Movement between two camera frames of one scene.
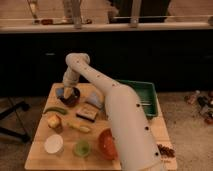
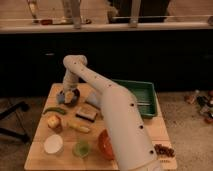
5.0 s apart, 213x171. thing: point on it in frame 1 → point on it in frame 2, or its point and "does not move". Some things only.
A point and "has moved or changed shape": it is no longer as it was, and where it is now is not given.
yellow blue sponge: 57,90 has moved or changed shape
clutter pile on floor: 204,103 does not move
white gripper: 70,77 does not move
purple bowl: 73,100 does not move
